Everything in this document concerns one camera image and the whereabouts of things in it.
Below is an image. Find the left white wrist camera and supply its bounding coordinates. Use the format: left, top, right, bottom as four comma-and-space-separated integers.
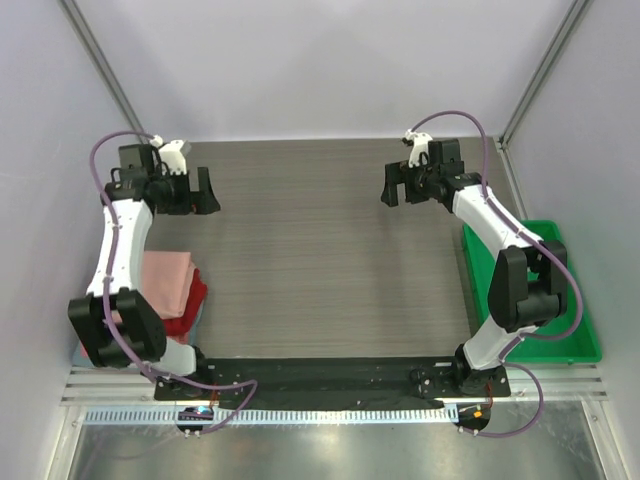
149, 135, 191, 175

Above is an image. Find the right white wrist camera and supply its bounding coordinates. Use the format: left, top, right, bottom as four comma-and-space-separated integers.
402, 129, 433, 168

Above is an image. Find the green plastic tray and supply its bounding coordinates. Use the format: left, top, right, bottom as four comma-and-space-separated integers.
462, 225, 602, 364

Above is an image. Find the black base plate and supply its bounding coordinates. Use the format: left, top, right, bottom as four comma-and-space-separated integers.
152, 355, 512, 401

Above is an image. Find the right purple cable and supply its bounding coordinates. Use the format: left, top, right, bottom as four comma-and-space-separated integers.
407, 109, 584, 439

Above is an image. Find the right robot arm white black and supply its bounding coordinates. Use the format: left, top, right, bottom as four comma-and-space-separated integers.
381, 132, 568, 396

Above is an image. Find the blue folded t shirt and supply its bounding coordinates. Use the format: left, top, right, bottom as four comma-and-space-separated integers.
73, 309, 204, 371

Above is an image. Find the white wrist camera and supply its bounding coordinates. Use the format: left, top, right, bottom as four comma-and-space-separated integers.
402, 129, 433, 168
149, 135, 191, 175

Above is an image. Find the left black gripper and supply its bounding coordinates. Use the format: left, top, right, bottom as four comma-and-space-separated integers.
151, 167, 219, 216

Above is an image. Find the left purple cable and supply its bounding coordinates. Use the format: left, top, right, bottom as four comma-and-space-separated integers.
88, 130, 259, 435

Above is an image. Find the white slotted cable duct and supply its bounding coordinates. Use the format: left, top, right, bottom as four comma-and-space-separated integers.
84, 404, 458, 427

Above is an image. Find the salmon folded t shirt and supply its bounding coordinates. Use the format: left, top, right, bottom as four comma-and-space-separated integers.
71, 332, 195, 369

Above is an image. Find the red folded t shirt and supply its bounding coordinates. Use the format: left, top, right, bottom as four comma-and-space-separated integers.
163, 268, 208, 337

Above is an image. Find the purple cable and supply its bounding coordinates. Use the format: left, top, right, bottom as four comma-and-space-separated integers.
88, 130, 259, 435
407, 109, 584, 439

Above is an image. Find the pink t shirt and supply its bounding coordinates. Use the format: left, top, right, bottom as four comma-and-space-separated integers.
136, 250, 195, 320

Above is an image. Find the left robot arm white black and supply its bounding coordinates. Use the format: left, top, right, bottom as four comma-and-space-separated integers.
67, 137, 220, 400

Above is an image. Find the aluminium frame rail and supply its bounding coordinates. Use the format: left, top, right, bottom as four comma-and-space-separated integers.
60, 364, 609, 406

